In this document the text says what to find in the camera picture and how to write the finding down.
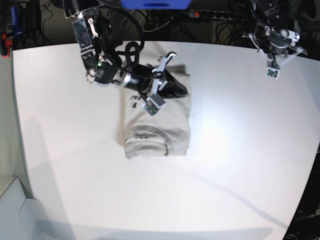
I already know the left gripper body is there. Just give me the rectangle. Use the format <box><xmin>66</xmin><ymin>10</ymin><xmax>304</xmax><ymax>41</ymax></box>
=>
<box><xmin>259</xmin><ymin>35</ymin><xmax>298</xmax><ymax>55</ymax></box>

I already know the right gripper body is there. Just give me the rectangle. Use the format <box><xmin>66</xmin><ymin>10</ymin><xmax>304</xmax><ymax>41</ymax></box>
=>
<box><xmin>124</xmin><ymin>64</ymin><xmax>188</xmax><ymax>99</ymax></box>

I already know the beige t-shirt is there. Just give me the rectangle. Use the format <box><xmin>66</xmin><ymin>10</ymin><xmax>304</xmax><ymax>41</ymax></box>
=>
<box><xmin>122</xmin><ymin>65</ymin><xmax>191</xmax><ymax>159</ymax></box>

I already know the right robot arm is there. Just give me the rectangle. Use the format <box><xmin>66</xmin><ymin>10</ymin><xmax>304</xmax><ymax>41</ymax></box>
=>
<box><xmin>62</xmin><ymin>0</ymin><xmax>188</xmax><ymax>100</ymax></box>

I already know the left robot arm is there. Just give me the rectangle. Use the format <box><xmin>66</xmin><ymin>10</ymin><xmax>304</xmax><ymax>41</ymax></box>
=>
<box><xmin>248</xmin><ymin>0</ymin><xmax>301</xmax><ymax>67</ymax></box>

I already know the blue box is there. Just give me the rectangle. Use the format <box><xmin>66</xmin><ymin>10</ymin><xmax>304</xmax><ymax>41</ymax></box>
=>
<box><xmin>120</xmin><ymin>0</ymin><xmax>191</xmax><ymax>10</ymax></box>

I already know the red black clamp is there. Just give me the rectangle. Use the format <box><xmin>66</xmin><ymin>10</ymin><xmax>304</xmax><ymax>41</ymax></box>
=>
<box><xmin>0</xmin><ymin>23</ymin><xmax>14</xmax><ymax>58</ymax></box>

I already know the black power strip red switch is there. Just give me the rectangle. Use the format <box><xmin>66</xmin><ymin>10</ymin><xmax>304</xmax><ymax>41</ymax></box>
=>
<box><xmin>188</xmin><ymin>9</ymin><xmax>243</xmax><ymax>21</ymax></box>

